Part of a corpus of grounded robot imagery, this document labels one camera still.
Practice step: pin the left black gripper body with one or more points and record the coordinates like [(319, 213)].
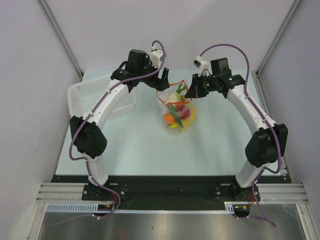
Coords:
[(151, 80)]

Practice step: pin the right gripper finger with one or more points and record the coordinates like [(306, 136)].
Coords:
[(202, 94), (196, 83)]

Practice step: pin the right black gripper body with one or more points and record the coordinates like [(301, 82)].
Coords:
[(210, 82)]

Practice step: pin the white toy radish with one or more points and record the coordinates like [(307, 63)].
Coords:
[(176, 94)]

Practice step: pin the green toy chili pepper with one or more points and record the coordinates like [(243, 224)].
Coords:
[(175, 117)]

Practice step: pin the orange toy pumpkin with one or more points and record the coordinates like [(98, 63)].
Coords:
[(185, 115)]

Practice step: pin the clear zip top bag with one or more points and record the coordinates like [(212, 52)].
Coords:
[(161, 96)]

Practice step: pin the yellow toy banana bunch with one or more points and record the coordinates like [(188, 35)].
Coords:
[(186, 123)]

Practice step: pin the orange toy tangerine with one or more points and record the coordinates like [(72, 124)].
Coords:
[(169, 119)]

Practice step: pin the red toy apple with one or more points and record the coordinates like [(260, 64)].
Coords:
[(179, 108)]

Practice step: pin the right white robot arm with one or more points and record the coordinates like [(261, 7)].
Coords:
[(266, 147)]

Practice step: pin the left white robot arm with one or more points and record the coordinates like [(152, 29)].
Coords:
[(87, 130)]

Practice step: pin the white plastic basket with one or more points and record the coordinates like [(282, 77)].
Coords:
[(82, 96)]

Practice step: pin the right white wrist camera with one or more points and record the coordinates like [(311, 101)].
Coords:
[(202, 65)]

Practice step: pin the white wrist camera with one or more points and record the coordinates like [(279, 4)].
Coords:
[(202, 65), (155, 57)]

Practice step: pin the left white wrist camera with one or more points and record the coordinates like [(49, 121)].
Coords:
[(155, 57)]

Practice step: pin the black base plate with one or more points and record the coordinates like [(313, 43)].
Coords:
[(165, 193)]

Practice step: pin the white cable duct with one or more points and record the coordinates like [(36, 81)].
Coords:
[(95, 208)]

